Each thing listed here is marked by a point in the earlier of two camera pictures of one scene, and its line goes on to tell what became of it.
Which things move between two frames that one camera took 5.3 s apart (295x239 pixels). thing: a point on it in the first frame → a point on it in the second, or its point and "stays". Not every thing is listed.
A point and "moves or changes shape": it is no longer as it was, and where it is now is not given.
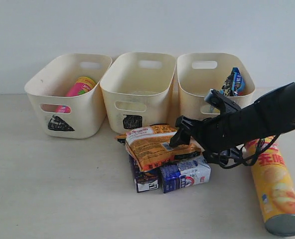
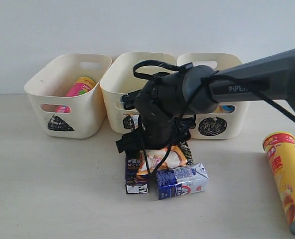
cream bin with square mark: x=137 y=88 stays
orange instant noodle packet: x=149 y=147 moves or changes shape
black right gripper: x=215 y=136 → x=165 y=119
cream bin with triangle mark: x=55 y=116 stays
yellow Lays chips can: x=283 y=210 → x=289 y=163
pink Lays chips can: x=82 y=85 stays
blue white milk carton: x=184 y=174 moves or changes shape
